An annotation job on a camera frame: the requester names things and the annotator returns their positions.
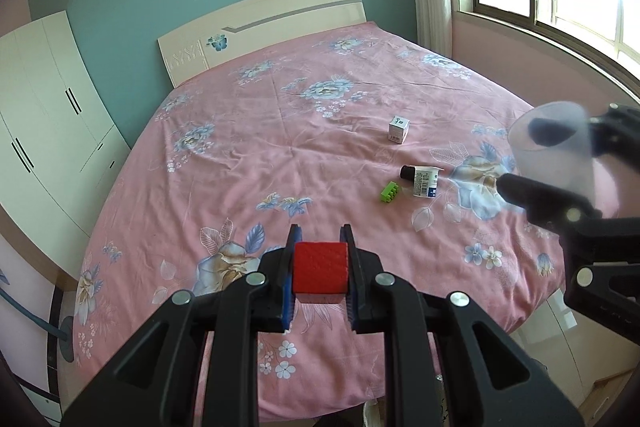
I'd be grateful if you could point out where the pink floral bed sheet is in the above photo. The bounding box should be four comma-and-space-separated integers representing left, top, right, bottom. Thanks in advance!
71, 20, 569, 423

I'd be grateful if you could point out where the white wardrobe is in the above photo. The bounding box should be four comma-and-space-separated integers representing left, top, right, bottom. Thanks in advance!
0, 10, 132, 238

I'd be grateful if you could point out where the red block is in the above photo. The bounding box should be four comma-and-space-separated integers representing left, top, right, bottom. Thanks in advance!
292, 242, 348, 305

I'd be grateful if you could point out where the cream bed headboard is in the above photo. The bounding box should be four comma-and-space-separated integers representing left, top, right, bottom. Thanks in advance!
157, 0, 367, 87

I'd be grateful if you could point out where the small white medicine box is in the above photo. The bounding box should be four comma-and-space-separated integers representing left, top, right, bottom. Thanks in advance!
387, 116, 410, 144

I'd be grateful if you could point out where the white labelled packaging with bottle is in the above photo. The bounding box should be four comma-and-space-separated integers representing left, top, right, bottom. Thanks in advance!
400, 166, 442, 198

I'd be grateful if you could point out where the green toy brick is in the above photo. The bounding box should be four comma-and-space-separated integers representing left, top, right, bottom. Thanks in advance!
380, 181, 400, 204

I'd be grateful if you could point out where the clear plastic cup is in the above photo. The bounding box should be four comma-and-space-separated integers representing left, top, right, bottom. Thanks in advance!
508, 101, 596, 204

